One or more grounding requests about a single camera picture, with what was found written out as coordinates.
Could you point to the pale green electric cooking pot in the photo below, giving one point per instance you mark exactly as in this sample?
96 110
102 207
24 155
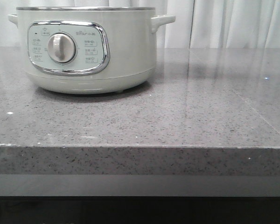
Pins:
88 50

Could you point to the white pleated curtain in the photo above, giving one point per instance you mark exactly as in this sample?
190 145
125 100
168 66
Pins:
199 23

